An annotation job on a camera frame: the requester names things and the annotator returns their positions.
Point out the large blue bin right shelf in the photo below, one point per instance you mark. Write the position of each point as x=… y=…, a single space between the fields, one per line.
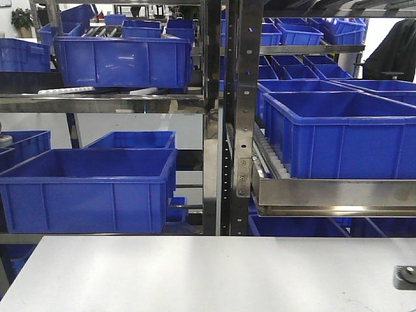
x=341 y=135

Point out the blue bin upper left shelf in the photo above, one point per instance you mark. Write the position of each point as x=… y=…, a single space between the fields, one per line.
x=124 y=62

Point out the steel shelving rack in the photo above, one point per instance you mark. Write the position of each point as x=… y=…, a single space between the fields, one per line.
x=232 y=176

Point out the large blue bin lower left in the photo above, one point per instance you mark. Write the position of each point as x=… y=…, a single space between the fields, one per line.
x=90 y=191

